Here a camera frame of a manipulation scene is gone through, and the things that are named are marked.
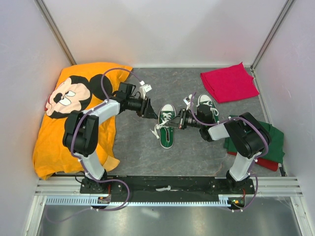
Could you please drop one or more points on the green sneaker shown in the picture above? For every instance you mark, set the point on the green sneaker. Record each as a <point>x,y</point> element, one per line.
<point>206,109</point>
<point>164,143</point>

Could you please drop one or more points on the orange mickey mouse shirt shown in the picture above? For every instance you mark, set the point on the orange mickey mouse shirt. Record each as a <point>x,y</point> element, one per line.
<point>79,87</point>

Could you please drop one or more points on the grey slotted cable duct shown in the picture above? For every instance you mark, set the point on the grey slotted cable duct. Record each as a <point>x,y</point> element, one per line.
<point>114,201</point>

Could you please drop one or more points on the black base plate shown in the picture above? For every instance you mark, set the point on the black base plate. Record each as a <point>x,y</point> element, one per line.
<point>147,189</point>

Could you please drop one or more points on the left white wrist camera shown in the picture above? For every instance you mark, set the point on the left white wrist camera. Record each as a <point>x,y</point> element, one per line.
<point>144,89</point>

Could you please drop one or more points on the pink red cloth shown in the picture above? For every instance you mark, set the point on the pink red cloth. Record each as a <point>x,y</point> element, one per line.
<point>229,84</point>

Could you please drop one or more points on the dark green cloth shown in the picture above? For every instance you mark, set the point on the dark green cloth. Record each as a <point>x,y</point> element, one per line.
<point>277,137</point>

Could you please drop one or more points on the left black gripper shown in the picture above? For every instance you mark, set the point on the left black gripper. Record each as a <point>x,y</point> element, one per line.
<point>149,113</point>

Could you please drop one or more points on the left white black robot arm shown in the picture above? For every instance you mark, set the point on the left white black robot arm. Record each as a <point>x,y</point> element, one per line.
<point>81,128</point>

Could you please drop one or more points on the white tape scrap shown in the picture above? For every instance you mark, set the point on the white tape scrap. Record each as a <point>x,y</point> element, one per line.
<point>168,188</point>

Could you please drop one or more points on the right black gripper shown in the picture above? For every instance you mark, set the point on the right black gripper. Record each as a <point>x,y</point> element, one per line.
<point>178,122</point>

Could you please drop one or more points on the red cloth under green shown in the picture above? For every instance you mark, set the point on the red cloth under green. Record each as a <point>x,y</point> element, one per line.
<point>268,164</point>

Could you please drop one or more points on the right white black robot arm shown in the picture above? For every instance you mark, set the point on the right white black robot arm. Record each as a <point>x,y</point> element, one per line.
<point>248,136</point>

